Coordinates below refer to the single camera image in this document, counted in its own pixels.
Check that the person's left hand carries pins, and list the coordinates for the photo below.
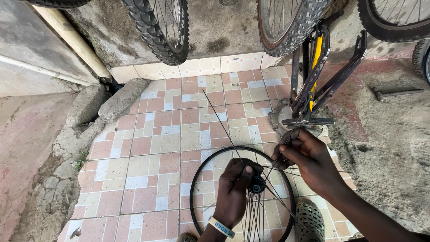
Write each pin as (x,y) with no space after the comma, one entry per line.
(231,195)

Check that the person's right hand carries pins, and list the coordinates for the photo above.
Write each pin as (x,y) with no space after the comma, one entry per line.
(314,161)

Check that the person's right fingers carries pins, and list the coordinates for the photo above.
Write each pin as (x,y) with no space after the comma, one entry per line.
(290,148)

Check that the thin metal spoke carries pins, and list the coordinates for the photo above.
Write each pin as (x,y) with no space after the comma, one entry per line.
(269,172)

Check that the black wheel hub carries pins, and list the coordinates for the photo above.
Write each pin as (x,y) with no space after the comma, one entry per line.
(258,185)

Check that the long metal spoke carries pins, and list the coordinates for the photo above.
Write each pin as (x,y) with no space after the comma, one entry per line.
(221,121)

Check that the green perforated clog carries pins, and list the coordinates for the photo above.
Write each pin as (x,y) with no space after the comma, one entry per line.
(310,218)
(186,238)

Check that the set of fitted wheel spokes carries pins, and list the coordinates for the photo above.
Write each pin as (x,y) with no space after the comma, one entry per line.
(254,215)

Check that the white printed wristband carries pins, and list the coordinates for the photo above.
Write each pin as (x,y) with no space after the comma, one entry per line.
(220,227)

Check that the black bicycle wheel rim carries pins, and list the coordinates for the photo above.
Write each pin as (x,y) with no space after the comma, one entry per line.
(193,201)

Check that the brown-walled tyre bicycle wheel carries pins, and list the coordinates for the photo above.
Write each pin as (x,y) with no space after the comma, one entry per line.
(295,30)

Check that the rusty metal wrench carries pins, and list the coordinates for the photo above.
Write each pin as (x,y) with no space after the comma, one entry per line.
(396,92)

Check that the smooth black tyre bicycle wheel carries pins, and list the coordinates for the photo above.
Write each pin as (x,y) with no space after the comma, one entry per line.
(386,32)

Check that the small knobby bicycle wheel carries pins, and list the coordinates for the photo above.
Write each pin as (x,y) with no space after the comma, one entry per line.
(420,58)

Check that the bicycle gear cassette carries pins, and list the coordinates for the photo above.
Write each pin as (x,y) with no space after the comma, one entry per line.
(227,2)

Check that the long concrete kerb piece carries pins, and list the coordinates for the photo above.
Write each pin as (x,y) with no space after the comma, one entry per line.
(122,99)

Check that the knobby tyre bicycle wheel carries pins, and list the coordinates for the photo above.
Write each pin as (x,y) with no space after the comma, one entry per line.
(151,30)

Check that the broken concrete slab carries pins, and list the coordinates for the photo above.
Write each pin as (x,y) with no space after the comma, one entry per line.
(85,104)

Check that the small metal scrap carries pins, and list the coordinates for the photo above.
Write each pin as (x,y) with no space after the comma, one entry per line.
(76,232)

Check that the white pipe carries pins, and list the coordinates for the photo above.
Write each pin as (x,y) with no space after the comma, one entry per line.
(40,69)

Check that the black bicycle tyre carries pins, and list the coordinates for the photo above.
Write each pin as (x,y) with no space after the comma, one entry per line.
(57,2)

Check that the black and yellow bicycle frame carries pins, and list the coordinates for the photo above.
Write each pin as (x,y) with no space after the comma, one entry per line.
(317,53)

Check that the pale wooden post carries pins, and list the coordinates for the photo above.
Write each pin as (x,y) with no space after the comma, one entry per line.
(74,40)

